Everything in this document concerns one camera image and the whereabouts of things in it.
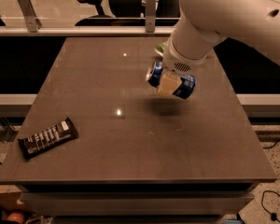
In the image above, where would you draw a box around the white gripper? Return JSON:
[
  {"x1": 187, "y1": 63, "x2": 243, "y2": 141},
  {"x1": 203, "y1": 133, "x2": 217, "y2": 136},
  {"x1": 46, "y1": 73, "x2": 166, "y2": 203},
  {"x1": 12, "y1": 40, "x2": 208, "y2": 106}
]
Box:
[{"x1": 157, "y1": 40, "x2": 206, "y2": 96}]

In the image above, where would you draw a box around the blue pepsi can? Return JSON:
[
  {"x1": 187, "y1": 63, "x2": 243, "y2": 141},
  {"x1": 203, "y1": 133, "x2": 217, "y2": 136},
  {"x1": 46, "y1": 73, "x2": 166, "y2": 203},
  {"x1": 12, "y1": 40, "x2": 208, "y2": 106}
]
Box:
[{"x1": 146, "y1": 62, "x2": 196, "y2": 99}]

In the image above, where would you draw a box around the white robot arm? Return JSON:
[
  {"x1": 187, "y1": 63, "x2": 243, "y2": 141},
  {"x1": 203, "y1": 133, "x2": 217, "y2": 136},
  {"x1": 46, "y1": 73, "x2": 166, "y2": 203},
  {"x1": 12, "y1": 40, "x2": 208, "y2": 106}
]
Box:
[{"x1": 163, "y1": 0, "x2": 280, "y2": 93}]

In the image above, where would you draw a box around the green chip bag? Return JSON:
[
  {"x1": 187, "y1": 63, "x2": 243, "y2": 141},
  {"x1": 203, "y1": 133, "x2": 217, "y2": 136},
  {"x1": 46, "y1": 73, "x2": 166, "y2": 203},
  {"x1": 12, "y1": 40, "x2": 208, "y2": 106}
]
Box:
[{"x1": 154, "y1": 42, "x2": 168, "y2": 57}]

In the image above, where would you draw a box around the black office chair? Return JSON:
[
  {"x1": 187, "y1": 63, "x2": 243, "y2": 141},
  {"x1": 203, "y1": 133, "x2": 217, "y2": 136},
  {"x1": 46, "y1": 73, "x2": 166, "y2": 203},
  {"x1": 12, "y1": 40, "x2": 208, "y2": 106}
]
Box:
[{"x1": 76, "y1": 0, "x2": 180, "y2": 26}]

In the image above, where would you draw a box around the black chocolate bar wrapper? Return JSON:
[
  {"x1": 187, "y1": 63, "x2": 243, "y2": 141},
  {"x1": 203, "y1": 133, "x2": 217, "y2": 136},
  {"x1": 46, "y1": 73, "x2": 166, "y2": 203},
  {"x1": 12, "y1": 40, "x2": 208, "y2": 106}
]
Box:
[{"x1": 18, "y1": 118, "x2": 78, "y2": 160}]

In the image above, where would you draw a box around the orange round object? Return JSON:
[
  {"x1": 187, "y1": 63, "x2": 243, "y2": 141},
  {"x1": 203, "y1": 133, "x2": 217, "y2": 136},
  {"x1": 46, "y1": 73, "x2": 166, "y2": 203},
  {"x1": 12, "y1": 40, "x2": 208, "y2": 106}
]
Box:
[{"x1": 7, "y1": 211, "x2": 25, "y2": 224}]

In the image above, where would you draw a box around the left metal rail bracket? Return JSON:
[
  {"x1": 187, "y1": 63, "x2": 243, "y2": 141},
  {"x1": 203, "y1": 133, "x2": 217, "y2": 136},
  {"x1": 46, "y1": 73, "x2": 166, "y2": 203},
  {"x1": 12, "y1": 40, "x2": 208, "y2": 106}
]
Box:
[{"x1": 17, "y1": 0, "x2": 42, "y2": 33}]

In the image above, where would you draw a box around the black floor cable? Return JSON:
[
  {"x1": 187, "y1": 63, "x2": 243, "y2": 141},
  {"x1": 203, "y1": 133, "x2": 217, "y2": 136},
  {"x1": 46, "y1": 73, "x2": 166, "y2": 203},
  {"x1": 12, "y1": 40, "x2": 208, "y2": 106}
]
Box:
[{"x1": 260, "y1": 189, "x2": 280, "y2": 224}]

